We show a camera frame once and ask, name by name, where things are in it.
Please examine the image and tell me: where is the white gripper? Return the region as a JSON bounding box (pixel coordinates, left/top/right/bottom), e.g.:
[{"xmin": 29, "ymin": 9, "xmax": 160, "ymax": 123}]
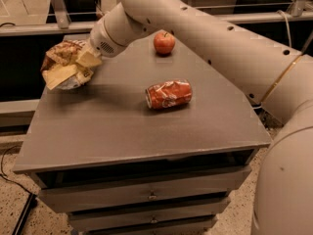
[{"xmin": 44, "ymin": 18, "xmax": 125, "ymax": 90}]

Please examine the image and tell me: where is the top grey drawer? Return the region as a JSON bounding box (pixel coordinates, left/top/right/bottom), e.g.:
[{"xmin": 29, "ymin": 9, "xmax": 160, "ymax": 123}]
[{"xmin": 39, "ymin": 165, "xmax": 251, "ymax": 212}]

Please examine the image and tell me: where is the crushed red soda can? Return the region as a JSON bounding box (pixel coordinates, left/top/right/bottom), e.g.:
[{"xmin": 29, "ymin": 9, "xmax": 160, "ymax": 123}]
[{"xmin": 145, "ymin": 79, "xmax": 193, "ymax": 110}]

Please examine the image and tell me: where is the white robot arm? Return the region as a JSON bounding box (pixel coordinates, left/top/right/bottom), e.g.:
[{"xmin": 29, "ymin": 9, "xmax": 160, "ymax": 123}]
[{"xmin": 85, "ymin": 0, "xmax": 313, "ymax": 235}]

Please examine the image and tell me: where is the red apple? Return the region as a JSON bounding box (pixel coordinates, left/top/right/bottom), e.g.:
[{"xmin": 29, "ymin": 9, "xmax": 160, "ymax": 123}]
[{"xmin": 154, "ymin": 31, "xmax": 175, "ymax": 55}]

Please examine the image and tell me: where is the brown chip bag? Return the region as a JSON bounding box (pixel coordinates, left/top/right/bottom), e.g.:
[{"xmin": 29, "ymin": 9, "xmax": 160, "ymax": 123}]
[{"xmin": 40, "ymin": 40, "xmax": 93, "ymax": 90}]

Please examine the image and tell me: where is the grey drawer cabinet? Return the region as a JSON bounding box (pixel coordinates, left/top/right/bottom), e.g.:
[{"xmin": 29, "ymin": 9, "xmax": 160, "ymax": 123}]
[{"xmin": 13, "ymin": 26, "xmax": 274, "ymax": 235}]

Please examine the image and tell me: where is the bottom grey drawer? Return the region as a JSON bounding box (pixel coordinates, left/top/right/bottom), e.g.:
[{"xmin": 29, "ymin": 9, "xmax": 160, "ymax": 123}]
[{"xmin": 88, "ymin": 215, "xmax": 217, "ymax": 235}]

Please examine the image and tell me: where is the middle grey drawer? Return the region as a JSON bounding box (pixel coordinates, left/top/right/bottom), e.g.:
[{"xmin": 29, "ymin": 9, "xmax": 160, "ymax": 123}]
[{"xmin": 69, "ymin": 194, "xmax": 230, "ymax": 231}]

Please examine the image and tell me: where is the black floor cable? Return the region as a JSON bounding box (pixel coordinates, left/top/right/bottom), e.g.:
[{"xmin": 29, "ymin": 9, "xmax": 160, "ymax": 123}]
[{"xmin": 0, "ymin": 144, "xmax": 37, "ymax": 235}]

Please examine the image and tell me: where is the grey drawer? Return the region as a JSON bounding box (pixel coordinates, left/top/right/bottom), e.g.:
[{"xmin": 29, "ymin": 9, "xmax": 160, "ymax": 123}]
[
  {"xmin": 39, "ymin": 165, "xmax": 251, "ymax": 212},
  {"xmin": 69, "ymin": 194, "xmax": 230, "ymax": 231},
  {"xmin": 88, "ymin": 215, "xmax": 217, "ymax": 235}
]

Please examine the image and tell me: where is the metal railing frame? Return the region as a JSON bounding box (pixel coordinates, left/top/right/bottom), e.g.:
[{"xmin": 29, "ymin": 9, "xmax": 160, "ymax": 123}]
[{"xmin": 0, "ymin": 0, "xmax": 313, "ymax": 37}]

